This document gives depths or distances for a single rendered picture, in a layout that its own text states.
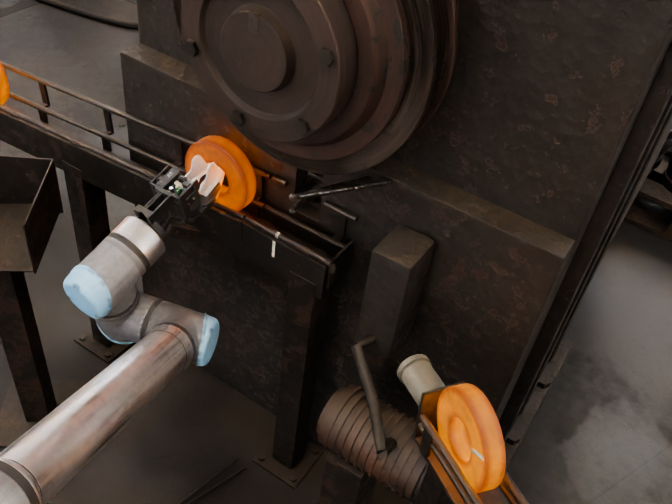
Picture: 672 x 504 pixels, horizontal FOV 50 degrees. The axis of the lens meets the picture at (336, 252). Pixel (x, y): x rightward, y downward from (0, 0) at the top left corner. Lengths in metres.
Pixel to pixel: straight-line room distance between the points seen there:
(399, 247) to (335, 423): 0.34
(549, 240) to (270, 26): 0.55
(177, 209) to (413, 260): 0.43
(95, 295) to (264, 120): 0.40
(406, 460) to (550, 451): 0.82
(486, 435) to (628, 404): 1.24
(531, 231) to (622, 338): 1.25
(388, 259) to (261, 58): 0.39
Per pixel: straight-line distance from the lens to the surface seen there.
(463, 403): 1.07
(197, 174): 1.39
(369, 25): 0.99
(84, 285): 1.24
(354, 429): 1.31
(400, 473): 1.30
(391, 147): 1.09
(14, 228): 1.57
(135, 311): 1.33
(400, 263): 1.20
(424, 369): 1.19
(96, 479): 1.87
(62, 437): 1.01
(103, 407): 1.07
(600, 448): 2.12
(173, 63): 1.53
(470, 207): 1.22
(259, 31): 1.03
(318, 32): 0.98
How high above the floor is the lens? 1.60
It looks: 42 degrees down
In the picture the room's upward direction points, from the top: 9 degrees clockwise
